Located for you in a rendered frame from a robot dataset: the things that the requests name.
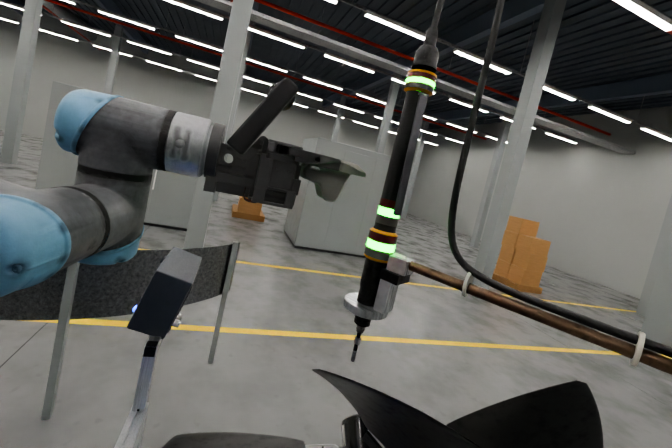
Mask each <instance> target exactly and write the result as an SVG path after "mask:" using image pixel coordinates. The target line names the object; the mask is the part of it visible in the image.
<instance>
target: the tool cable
mask: <svg viewBox="0 0 672 448"><path fill-rule="evenodd" d="M444 1H445V0H438V1H437V5H436V8H435V12H434V15H433V19H432V23H431V27H437V26H438V22H439V19H440V15H441V11H442V8H443V4H444ZM504 2H505V0H497V4H496V9H495V14H494V18H493V23H492V27H491V32H490V36H489V41H488V45H487V49H486V53H485V57H484V62H483V66H482V70H481V74H480V78H479V82H478V86H477V90H476V94H475V98H474V102H473V106H472V110H471V114H470V118H469V122H468V126H467V130H466V135H465V139H464V143H463V147H462V151H461V155H460V160H459V164H458V168H457V173H456V177H455V182H454V186H453V191H452V196H451V202H450V209H449V217H448V240H449V245H450V249H451V251H452V254H453V256H454V258H455V259H456V261H457V262H458V263H459V265H460V266H461V267H462V268H463V269H464V270H465V271H466V272H468V273H467V275H466V278H465V280H464V284H463V288H462V296H464V297H467V296H468V294H467V293H466V290H467V287H468V285H469V283H472V282H473V277H475V278H476V279H478V280H480V281H481V282H483V283H485V284H487V285H489V286H491V287H493V288H495V289H497V290H499V291H501V292H503V293H505V294H508V295H510V296H512V297H514V298H517V299H519V300H522V301H524V302H527V303H529V304H532V305H534V306H537V307H539V308H542V309H544V310H547V311H549V312H552V313H554V314H557V315H559V316H562V317H565V318H567V319H570V320H572V321H575V322H578V323H580V324H583V325H585V326H588V327H591V328H593V329H596V330H598V331H601V332H604V333H606V334H609V335H612V336H614V337H617V338H620V339H622V340H625V341H628V342H630V343H633V344H634V345H636V349H635V353H634V356H633V358H632V359H630V364H631V365H633V366H637V365H638V363H639V360H640V358H641V355H642V351H643V348H646V349H649V350H652V351H654V352H657V353H660V354H662V355H665V356H668V357H670V358H672V347H670V346H667V345H664V344H661V343H659V342H656V341H653V340H650V339H647V338H645V337H646V334H645V333H643V332H640V331H639V332H638V334H637V335H636V334H634V333H631V332H628V331H625V330H623V329H620V328H617V327H614V326H611V325H609V324H606V323H603V322H601V321H598V320H595V319H592V318H590V317H587V316H584V315H581V314H579V313H576V312H573V311H571V310H568V309H565V308H563V307H560V306H557V305H555V304H552V303H549V302H547V301H544V300H541V299H539V298H536V297H534V296H531V295H528V294H526V293H523V292H521V291H518V290H516V289H513V288H511V287H509V286H507V285H504V284H502V283H500V282H498V281H496V280H494V279H492V278H490V277H488V276H486V275H484V274H482V273H481V272H479V271H477V270H476V269H475V268H473V267H472V266H471V265H469V264H468V263H467V262H466V261H465V259H464V258H463V257H462V255H461V254H460V252H459V250H458V247H457V243H456V237H455V220H456V211H457V204H458V198H459V193H460V188H461V183H462V179H463V175H464V170H465V166H466V162H467V157H468V153H469V149H470V145H471V141H472V137H473V133H474V128H475V124H476V120H477V116H478V112H479V108H480V104H481V100H482V96H483V92H484V88H485V84H486V80H487V76H488V72H489V68H490V64H491V60H492V56H493V52H494V48H495V43H496V39H497V35H498V30H499V26H500V21H501V17H502V12H503V7H504Z"/></svg>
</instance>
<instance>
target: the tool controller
mask: <svg viewBox="0 0 672 448"><path fill-rule="evenodd" d="M201 260H202V257H200V256H197V255H195V254H192V253H190V252H187V251H185V250H182V249H180V248H177V247H173V248H172V249H171V251H170V252H169V253H168V255H167V256H163V257H162V259H161V261H160V266H159V267H158V268H157V270H156V271H155V273H154V275H153V277H152V278H151V280H150V282H149V284H148V286H147V288H146V290H145V292H144V294H143V296H142V298H141V300H140V301H139V303H138V305H137V308H136V310H135V311H134V313H133V315H132V317H131V319H130V321H129V323H128V325H127V328H128V329H131V330H134V331H138V332H141V333H144V334H147V335H151V336H155V337H161V339H164V338H165V336H166V335H167V333H169V331H170V330H171V327H172V326H173V327H177V328H178V327H179V325H180V323H181V319H182V317H183V315H182V314H179V313H180V311H181V309H182V307H183V305H184V303H185V301H186V299H187V297H188V296H189V294H190V292H191V290H192V288H193V287H192V286H193V284H194V281H195V278H196V275H197V273H198V270H199V267H200V266H201Z"/></svg>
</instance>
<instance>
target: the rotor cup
mask: <svg viewBox="0 0 672 448"><path fill-rule="evenodd" d="M342 425H344V429H345V444H346V446H344V444H343V428H342ZM367 431H368V429H367V427H366V426H365V424H364V422H363V421H362V419H361V417H360V416H359V414H355V415H351V416H348V417H346V418H345V419H344V420H343V421H342V423H341V432H342V448H369V447H368V446H367V445H366V444H365V442H364V441H363V440H362V438H363V436H364V435H365V433H366V432H367Z"/></svg>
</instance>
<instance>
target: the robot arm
mask: <svg viewBox="0 0 672 448"><path fill-rule="evenodd" d="M298 90H299V89H298V87H297V85H295V84H294V83H293V82H292V81H291V80H290V79H289V78H288V77H284V78H283V79H282V80H281V81H280V82H277V83H274V84H273V85H271V87H270V88H269V90H268V93H267V97H266V98H265V99H264V100H263V101H262V102H261V103H260V105H259V106H258V107H257V108H256V109H255V110H254V111H253V112H252V114H251V115H250V116H249V117H248V118H247V119H246V120H245V121H244V123H243V124H242V125H241V126H240V127H239V128H238V129H237V130H236V132H235V133H234V134H233V135H232V136H231V137H230V138H229V139H228V141H227V144H224V137H225V130H226V125H224V124H220V123H216V122H215V123H214V125H212V121H211V120H210V119H206V118H202V117H198V116H194V115H190V114H186V113H182V112H177V111H173V110H170V109H166V108H162V107H158V106H154V105H150V104H146V103H142V102H138V101H134V100H130V99H126V98H124V97H123V96H120V95H110V94H105V93H101V92H96V91H91V90H86V89H78V90H74V91H71V92H70V93H68V94H67V95H66V96H64V98H63V99H62V100H61V102H60V103H59V105H58V107H57V110H56V113H55V117H54V128H55V129H56V133H55V139H56V141H57V143H58V145H59V146H60V147H61V148H62V149H63V150H65V151H68V152H72V153H73V154H74V155H78V156H79V157H78V166H77V171H76V177H75V183H74V185H72V186H62V187H53V188H46V189H31V188H27V187H24V186H21V185H18V184H15V183H12V182H9V181H6V180H3V179H0V297H2V296H5V295H7V294H10V293H12V292H14V291H18V290H21V289H25V288H28V287H31V286H34V285H36V284H39V283H41V282H43V281H45V280H47V279H48V278H50V277H51V276H53V275H54V274H56V273H57V272H58V271H60V270H62V269H64V268H66V267H68V266H70V265H72V264H74V263H76V262H79V263H83V264H89V265H114V264H116V263H117V262H120V263H122V262H126V261H128V260H130V259H131V258H133V257H134V256H135V255H136V253H137V251H138V246H139V242H140V238H141V237H142V235H143V233H144V219H145V214H146V208H147V203H148V197H149V192H150V186H151V180H152V173H153V169H156V170H162V171H168V172H173V173H178V174H183V175H188V176H192V177H197V178H199V177H200V176H202V174H204V177H206V178H205V183H204V188H203V191H208V192H213V193H215V191H217V192H222V193H227V194H232V195H238V196H243V197H244V200H245V201H247V202H251V203H261V204H265V205H272V206H277V207H282V208H288V209H292V208H293V206H294V202H295V198H296V196H295V195H297V196H298V192H299V188H300V183H301V180H299V175H300V176H301V177H302V178H304V179H307V180H309V181H311V182H314V184H315V188H316V193H317V195H318V196H319V197H321V198H323V199H324V200H325V201H328V202H334V201H336V200H337V199H338V198H339V196H340V194H341V192H342V190H343V188H344V186H345V184H346V182H347V180H348V178H349V177H350V175H351V174H352V175H356V176H361V177H366V173H365V172H364V171H363V170H362V169H361V168H360V167H359V166H358V165H357V164H354V163H350V162H347V161H343V160H340V159H336V158H333V157H329V156H325V155H321V154H317V153H313V152H309V151H305V150H303V147H300V146H296V145H293V144H289V143H284V142H280V141H276V140H272V139H268V138H267V137H265V136H261V137H259V136H260V135H261V134H262V133H263V132H264V131H265V130H266V128H267V127H268V126H269V125H270V124H271V123H272V122H273V121H274V119H275V118H276V117H277V116H278V115H279V114H280V113H281V111H285V110H288V109H290V108H291V107H292V106H293V104H294V102H295V98H296V97H295V95H296V94H297V92H298ZM257 139H258V140H257ZM256 140H257V141H256ZM255 141H256V142H255ZM254 142H255V143H254ZM253 143H254V144H253ZM252 144H253V145H252ZM251 145H252V146H251ZM258 153H259V154H258ZM226 154H231V155H232V156H233V161H232V162H231V163H227V162H225V160H224V156H225V155H226ZM300 163H302V164H301V165H300ZM311 166H316V167H319V168H320V169H315V168H311ZM245 197H248V199H246V198H245Z"/></svg>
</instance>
